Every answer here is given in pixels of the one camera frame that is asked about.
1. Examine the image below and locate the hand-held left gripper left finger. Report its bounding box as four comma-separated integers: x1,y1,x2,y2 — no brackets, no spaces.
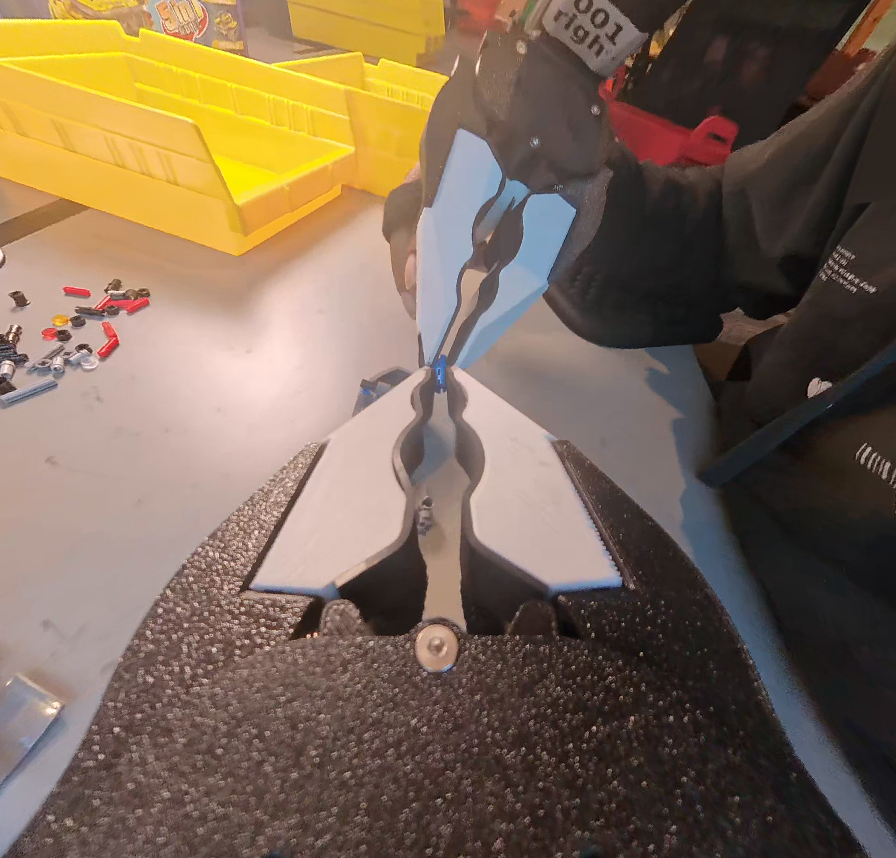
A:
248,368,441,601

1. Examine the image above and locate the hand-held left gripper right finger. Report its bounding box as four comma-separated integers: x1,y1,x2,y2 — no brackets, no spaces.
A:
448,368,624,598

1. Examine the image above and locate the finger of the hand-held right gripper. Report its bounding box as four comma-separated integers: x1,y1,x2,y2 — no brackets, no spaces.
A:
448,187,579,372
413,128,510,369

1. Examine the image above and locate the grey toy eye module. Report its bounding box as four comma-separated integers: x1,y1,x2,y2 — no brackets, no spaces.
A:
350,364,415,418

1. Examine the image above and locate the pile of small toy pieces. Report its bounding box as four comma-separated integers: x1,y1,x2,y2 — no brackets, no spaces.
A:
0,278,151,405

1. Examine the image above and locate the yellow plastic bin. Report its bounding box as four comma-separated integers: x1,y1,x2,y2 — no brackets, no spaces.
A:
0,21,358,257
273,53,449,197
280,0,447,68

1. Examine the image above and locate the grey desk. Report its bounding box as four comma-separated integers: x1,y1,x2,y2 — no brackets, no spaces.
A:
0,172,869,858

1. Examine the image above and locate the red plastic tool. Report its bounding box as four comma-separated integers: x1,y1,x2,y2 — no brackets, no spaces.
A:
602,74,739,167

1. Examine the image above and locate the person in black hoodie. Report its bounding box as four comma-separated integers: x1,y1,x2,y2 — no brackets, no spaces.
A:
696,46,896,824

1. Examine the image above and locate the blue robot kit box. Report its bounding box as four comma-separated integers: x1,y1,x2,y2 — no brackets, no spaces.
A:
45,0,249,57

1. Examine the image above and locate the grey toy plate assembly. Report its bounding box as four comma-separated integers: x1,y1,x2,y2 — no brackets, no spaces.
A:
0,672,65,785

